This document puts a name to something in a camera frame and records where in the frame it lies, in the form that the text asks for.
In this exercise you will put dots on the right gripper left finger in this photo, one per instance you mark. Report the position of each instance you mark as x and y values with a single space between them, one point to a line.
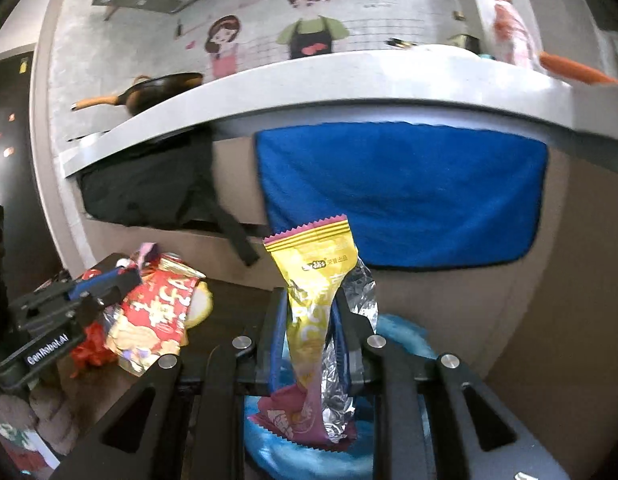
146 432

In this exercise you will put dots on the blue lined trash bin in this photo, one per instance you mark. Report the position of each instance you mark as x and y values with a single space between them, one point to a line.
279 458

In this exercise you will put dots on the red yellow snack bag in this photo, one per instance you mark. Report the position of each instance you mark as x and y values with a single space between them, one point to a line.
150 321

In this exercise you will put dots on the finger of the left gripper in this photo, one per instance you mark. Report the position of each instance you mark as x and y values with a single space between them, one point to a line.
108 288

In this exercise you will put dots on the blue towel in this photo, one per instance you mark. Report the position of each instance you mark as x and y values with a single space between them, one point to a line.
417 197

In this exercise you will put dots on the yellow snack wrapper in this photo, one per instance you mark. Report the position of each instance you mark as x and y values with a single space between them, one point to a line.
314 260

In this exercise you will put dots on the red plastic bag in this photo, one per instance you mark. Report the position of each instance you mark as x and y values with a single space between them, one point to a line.
92 352

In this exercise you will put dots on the black bag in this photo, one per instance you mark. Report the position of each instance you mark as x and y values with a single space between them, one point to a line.
166 184

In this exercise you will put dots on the black refrigerator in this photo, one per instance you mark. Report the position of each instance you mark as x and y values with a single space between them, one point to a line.
31 257

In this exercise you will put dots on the black frying pan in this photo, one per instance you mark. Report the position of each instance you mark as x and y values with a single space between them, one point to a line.
145 93

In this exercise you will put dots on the orange handled utensil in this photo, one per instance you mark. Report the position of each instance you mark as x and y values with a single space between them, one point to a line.
570 69

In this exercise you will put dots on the yellow pomelo peel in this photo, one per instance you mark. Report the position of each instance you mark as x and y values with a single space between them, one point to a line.
201 305

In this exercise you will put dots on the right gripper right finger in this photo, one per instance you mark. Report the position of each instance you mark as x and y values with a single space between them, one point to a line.
434 418

